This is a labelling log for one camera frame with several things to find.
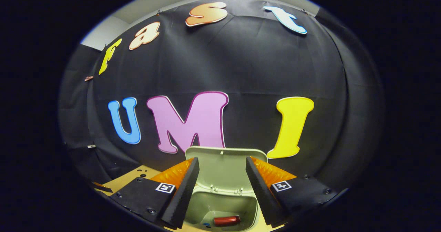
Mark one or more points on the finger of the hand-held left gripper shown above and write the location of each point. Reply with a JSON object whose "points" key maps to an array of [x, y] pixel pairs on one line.
{"points": [[103, 188]]}

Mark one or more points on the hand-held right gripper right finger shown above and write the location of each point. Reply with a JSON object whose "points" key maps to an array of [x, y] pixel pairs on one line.
{"points": [[263, 197]]}

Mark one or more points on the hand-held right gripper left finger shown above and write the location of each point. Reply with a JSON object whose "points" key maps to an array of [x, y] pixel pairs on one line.
{"points": [[182, 197]]}

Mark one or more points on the blue paper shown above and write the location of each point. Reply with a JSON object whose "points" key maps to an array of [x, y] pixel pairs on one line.
{"points": [[206, 225]]}

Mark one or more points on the red pop can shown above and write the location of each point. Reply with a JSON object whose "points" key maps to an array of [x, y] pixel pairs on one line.
{"points": [[226, 221]]}

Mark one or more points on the pale green desktop garbage bin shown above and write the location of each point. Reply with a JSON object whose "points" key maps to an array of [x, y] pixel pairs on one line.
{"points": [[224, 170]]}

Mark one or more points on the wooden desktop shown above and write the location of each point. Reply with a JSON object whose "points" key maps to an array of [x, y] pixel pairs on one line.
{"points": [[120, 182]]}

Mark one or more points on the black backdrop cloth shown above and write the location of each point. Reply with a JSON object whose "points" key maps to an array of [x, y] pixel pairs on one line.
{"points": [[241, 60]]}

